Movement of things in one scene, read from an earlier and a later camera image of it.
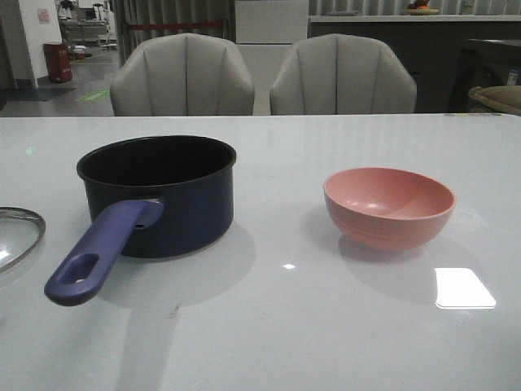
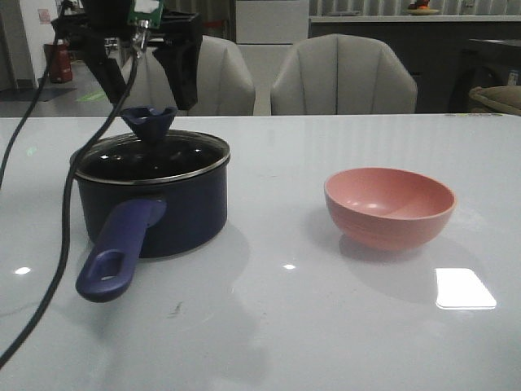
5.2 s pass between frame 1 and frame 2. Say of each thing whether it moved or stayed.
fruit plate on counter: stayed
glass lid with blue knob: moved
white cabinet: stayed
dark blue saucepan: moved
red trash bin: stayed
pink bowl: stayed
